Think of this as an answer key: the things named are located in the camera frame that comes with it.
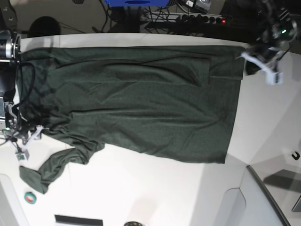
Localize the green red tape roll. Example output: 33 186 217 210
24 192 37 204

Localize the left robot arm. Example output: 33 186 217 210
244 0 298 75

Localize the small black round object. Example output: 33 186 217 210
124 221 143 226

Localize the blue plastic bin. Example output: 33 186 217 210
105 0 169 7

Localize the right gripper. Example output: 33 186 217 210
2 125 45 151

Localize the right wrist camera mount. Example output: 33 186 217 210
16 150 30 161

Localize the grey power strip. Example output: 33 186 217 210
141 12 228 25

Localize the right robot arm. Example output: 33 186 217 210
0 0 43 154

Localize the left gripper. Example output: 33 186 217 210
240 43 285 75

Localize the dark green t-shirt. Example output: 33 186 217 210
18 45 244 194

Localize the black U-shaped hook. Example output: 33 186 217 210
292 152 301 161

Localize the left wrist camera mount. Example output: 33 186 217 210
266 73 284 85

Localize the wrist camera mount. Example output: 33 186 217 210
266 73 284 85
16 150 30 161

